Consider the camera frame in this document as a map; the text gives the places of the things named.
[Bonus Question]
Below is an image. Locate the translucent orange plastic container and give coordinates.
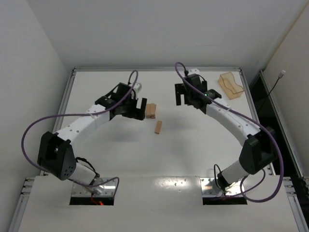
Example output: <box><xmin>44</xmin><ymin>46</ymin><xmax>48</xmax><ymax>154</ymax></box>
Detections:
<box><xmin>218</xmin><ymin>72</ymin><xmax>244</xmax><ymax>100</ymax></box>

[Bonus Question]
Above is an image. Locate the wood block thin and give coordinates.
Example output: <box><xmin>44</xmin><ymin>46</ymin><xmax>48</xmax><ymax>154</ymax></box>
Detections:
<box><xmin>150</xmin><ymin>103</ymin><xmax>156</xmax><ymax>119</ymax></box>

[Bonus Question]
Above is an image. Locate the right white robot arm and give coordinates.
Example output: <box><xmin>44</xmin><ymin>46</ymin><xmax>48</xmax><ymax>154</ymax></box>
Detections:
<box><xmin>175</xmin><ymin>74</ymin><xmax>278</xmax><ymax>190</ymax></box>

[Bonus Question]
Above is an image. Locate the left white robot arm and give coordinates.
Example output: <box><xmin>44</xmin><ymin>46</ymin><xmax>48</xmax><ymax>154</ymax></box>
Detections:
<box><xmin>37</xmin><ymin>83</ymin><xmax>147</xmax><ymax>185</ymax></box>

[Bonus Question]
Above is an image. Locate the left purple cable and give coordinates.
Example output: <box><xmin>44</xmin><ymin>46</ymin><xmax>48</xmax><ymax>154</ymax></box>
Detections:
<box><xmin>21</xmin><ymin>70</ymin><xmax>139</xmax><ymax>194</ymax></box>

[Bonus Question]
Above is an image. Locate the purple cable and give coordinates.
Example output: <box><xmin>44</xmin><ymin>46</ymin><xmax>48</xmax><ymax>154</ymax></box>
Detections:
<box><xmin>175</xmin><ymin>62</ymin><xmax>284</xmax><ymax>203</ymax></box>
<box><xmin>21</xmin><ymin>70</ymin><xmax>139</xmax><ymax>194</ymax></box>

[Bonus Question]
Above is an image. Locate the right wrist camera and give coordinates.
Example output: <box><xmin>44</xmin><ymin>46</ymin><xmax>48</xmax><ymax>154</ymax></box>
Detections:
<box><xmin>188</xmin><ymin>68</ymin><xmax>200</xmax><ymax>75</ymax></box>

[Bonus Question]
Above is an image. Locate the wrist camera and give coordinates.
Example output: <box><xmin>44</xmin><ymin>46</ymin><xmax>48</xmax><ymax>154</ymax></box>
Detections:
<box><xmin>188</xmin><ymin>68</ymin><xmax>200</xmax><ymax>75</ymax></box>
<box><xmin>133</xmin><ymin>83</ymin><xmax>142</xmax><ymax>93</ymax></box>

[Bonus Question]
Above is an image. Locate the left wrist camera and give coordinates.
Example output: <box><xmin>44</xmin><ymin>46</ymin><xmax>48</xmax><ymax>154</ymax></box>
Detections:
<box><xmin>133</xmin><ymin>83</ymin><xmax>142</xmax><ymax>93</ymax></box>

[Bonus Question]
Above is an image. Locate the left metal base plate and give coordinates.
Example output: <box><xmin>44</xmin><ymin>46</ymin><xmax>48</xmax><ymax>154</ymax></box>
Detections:
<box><xmin>71</xmin><ymin>178</ymin><xmax>117</xmax><ymax>197</ymax></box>

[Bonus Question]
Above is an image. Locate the metal base plate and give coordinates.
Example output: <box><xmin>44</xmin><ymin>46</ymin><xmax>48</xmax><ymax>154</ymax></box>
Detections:
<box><xmin>200</xmin><ymin>177</ymin><xmax>245</xmax><ymax>198</ymax></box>
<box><xmin>71</xmin><ymin>178</ymin><xmax>117</xmax><ymax>197</ymax></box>

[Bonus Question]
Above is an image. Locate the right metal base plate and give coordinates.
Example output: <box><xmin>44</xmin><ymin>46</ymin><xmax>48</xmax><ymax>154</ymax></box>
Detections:
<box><xmin>200</xmin><ymin>177</ymin><xmax>245</xmax><ymax>198</ymax></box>

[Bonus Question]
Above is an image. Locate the black cable white plug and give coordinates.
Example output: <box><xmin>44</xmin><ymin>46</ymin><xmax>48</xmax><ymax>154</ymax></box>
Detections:
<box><xmin>262</xmin><ymin>70</ymin><xmax>286</xmax><ymax>107</ymax></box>

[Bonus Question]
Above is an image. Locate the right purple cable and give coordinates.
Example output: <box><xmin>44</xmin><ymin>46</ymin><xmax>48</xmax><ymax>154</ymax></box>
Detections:
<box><xmin>175</xmin><ymin>62</ymin><xmax>284</xmax><ymax>203</ymax></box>

